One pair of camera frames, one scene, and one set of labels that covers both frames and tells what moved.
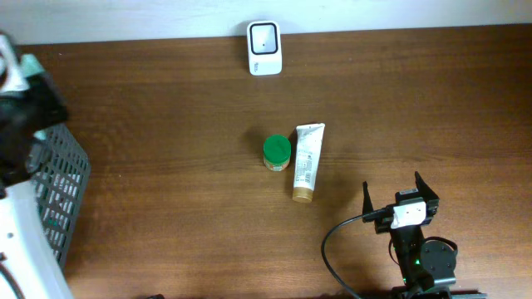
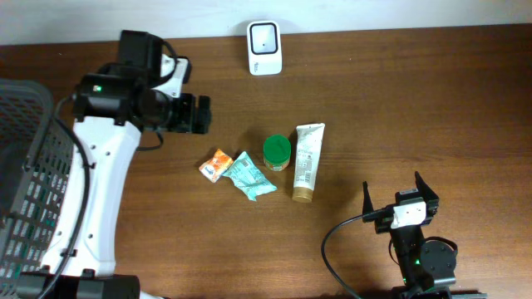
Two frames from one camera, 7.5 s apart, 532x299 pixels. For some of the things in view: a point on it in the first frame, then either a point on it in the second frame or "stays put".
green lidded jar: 277,150 stays put
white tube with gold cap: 308,142 stays put
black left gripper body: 32,111 -> 204,115
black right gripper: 430,198 stays put
